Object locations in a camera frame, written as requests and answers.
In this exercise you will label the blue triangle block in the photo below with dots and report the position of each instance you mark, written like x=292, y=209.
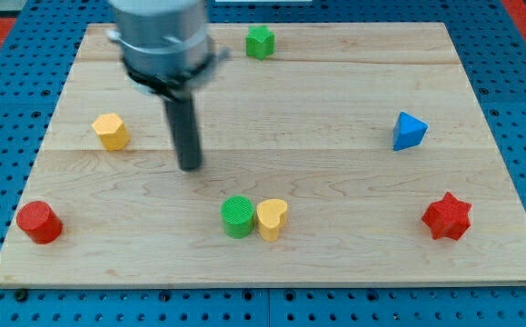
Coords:
x=408, y=132

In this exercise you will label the red star block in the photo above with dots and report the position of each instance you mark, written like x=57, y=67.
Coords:
x=448, y=217

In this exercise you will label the red cylinder block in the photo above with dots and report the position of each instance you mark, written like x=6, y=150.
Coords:
x=39, y=222

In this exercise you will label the yellow hexagon block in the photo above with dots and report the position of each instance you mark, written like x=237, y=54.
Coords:
x=111, y=131

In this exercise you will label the green star block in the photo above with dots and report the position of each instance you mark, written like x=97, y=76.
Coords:
x=259, y=42

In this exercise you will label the green circle block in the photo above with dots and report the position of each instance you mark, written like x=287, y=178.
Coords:
x=237, y=213

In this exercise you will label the yellow heart block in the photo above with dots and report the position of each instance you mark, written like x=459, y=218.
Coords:
x=271, y=218

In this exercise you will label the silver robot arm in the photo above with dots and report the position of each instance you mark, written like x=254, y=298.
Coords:
x=166, y=45

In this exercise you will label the wooden board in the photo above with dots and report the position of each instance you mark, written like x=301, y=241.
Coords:
x=311, y=125

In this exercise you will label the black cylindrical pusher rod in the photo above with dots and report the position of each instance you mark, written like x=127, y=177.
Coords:
x=182, y=121

